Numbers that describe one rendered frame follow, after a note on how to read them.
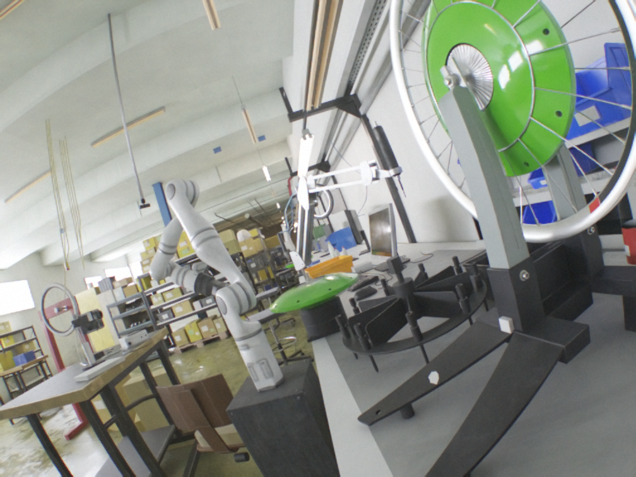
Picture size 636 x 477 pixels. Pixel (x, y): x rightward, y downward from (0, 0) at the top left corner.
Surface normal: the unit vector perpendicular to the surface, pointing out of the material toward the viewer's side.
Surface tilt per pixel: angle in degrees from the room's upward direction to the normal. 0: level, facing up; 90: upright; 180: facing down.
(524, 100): 101
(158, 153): 90
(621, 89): 92
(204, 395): 90
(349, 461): 0
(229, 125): 90
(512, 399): 18
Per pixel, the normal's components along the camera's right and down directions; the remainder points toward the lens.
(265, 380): -0.07, 0.04
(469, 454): -0.62, -0.78
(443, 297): -0.81, 0.38
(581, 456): -0.36, -0.93
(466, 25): -0.94, 0.25
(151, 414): 0.15, -0.05
